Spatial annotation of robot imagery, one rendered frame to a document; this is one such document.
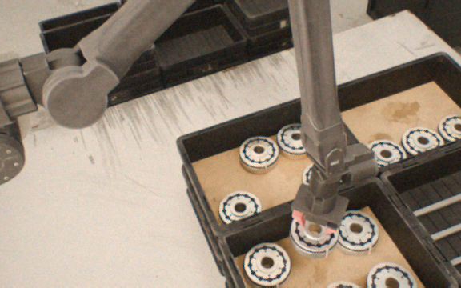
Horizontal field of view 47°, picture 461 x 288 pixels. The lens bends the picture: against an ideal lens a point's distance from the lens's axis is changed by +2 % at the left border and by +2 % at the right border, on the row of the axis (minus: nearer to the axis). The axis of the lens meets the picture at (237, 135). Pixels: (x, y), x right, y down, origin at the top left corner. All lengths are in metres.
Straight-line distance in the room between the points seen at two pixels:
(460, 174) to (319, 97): 0.66
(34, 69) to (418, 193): 0.97
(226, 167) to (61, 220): 0.48
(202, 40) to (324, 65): 1.66
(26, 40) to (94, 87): 2.66
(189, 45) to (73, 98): 1.78
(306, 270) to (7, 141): 0.68
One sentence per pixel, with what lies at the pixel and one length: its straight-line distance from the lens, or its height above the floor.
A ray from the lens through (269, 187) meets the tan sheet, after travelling 1.34.
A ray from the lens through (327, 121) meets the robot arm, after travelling 0.90.
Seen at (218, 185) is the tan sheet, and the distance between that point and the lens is 1.35.
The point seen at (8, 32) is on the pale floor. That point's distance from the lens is 3.46.
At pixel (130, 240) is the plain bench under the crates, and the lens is 1.45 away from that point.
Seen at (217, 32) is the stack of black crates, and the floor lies 0.38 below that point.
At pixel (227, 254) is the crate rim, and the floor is 0.93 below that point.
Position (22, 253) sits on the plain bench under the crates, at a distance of 1.52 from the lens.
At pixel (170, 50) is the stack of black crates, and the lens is 2.44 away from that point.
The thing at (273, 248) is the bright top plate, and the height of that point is 0.86.
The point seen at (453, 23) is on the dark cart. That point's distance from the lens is 2.82.
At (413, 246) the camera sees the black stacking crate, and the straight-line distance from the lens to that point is 1.22.
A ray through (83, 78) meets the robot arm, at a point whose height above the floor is 1.47.
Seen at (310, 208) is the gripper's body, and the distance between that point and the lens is 1.05.
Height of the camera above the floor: 1.92
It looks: 49 degrees down
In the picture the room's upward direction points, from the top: 3 degrees counter-clockwise
